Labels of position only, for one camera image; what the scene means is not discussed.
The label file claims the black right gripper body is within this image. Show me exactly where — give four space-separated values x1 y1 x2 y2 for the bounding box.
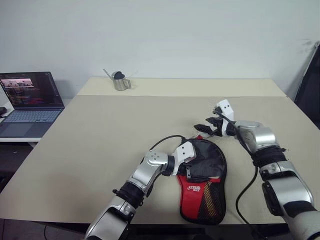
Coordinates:
211 117 226 137

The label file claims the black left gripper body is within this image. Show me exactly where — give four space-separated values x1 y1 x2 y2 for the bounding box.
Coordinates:
179 159 198 182

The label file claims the black red paddle case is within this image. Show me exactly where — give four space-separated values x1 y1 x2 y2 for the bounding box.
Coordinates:
174 135 229 224

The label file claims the beige table mat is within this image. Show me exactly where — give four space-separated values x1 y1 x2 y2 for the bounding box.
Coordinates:
0 94 320 226

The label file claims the black chair at right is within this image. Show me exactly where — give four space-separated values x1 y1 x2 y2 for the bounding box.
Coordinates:
294 41 320 131

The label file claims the thin metal stick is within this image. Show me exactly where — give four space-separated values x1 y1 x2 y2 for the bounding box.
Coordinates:
103 68 116 80

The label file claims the blue open laptop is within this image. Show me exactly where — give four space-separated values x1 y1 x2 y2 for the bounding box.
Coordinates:
0 71 66 138

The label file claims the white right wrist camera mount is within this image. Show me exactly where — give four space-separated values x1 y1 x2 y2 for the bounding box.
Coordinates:
216 99 236 138

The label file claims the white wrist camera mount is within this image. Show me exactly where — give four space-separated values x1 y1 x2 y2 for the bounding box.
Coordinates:
172 141 196 177
216 99 236 138

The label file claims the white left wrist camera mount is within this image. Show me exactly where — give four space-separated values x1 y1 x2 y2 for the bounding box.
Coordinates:
172 141 196 177

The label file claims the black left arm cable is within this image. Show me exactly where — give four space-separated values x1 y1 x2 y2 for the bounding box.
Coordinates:
149 135 186 152

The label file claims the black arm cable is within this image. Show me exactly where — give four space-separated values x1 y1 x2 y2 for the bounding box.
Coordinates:
213 107 267 240
149 135 186 152

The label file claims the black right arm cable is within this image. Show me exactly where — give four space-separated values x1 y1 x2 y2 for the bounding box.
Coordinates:
213 107 267 240

